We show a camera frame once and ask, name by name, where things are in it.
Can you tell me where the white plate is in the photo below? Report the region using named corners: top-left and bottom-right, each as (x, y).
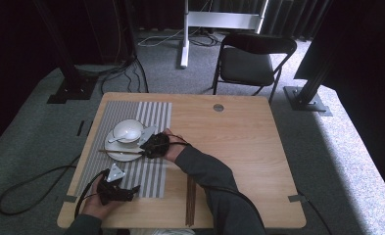
top-left (104, 124), bottom-right (158, 163)

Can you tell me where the black curtain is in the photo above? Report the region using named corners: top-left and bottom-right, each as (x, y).
top-left (0, 0), bottom-right (136, 159)
top-left (293, 0), bottom-right (385, 197)

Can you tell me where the white floor cable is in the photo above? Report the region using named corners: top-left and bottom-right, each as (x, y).
top-left (136, 26), bottom-right (185, 47)

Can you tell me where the black metal stand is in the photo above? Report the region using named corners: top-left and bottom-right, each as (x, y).
top-left (32, 0), bottom-right (99, 105)
top-left (282, 45), bottom-right (334, 118)

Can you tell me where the grey striped placemat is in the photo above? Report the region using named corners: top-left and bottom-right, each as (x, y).
top-left (75, 100), bottom-right (173, 199)

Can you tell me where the white bowl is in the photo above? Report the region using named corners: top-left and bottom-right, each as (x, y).
top-left (112, 118), bottom-right (145, 145)

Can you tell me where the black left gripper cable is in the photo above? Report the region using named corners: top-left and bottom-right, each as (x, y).
top-left (0, 155), bottom-right (112, 219)

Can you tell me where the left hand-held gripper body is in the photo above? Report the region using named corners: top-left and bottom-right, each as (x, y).
top-left (96, 163), bottom-right (132, 206)

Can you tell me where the white metal desk frame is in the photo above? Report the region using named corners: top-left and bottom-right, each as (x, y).
top-left (179, 0), bottom-right (270, 70)

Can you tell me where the white spoon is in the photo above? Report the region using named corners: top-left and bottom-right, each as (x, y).
top-left (107, 129), bottom-right (142, 144)

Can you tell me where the person's light clothing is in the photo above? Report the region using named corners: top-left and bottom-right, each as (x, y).
top-left (130, 227), bottom-right (196, 235)

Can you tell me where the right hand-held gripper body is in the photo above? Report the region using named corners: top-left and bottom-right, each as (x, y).
top-left (137, 126), bottom-right (171, 160)

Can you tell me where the person's right hand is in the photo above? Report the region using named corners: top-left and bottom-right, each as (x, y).
top-left (163, 128), bottom-right (189, 164)

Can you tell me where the black floor cable bundle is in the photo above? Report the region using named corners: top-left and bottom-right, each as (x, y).
top-left (99, 0), bottom-right (151, 95)

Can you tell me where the black folding chair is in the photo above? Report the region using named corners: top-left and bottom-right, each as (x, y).
top-left (212, 32), bottom-right (298, 106)

